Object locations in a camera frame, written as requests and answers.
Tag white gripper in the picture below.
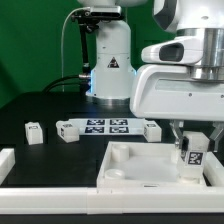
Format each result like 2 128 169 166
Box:
130 36 224 149

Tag white square table top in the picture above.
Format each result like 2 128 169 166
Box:
97 142 206 188

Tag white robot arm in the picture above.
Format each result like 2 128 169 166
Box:
78 0 224 142

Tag white U-shaped obstacle fence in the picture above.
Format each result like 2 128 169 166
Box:
0 148 224 214

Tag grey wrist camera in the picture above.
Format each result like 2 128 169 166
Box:
159 43 184 62

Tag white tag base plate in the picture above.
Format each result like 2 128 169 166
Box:
69 118 144 135

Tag black cables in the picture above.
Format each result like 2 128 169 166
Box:
42 74 92 93

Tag black camera on stand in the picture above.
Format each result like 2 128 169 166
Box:
71 6 123 75

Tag white cable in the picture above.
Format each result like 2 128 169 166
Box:
60 7 88 93

